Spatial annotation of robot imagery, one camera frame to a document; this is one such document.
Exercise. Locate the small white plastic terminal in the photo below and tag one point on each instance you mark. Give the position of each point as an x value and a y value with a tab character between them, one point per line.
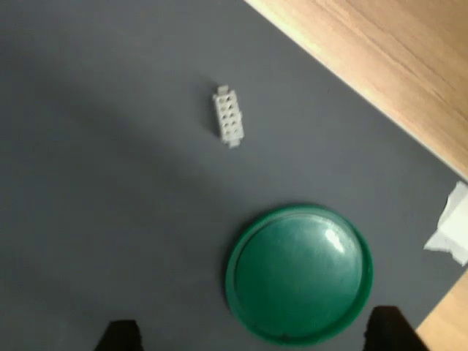
229	116

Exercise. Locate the round green lid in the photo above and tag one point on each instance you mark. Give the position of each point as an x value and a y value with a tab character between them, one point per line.
300	278

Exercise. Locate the white tape piece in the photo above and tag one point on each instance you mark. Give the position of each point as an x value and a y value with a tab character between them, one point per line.
453	226

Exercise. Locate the dark grey mat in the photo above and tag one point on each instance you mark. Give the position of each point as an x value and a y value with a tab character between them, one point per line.
128	164

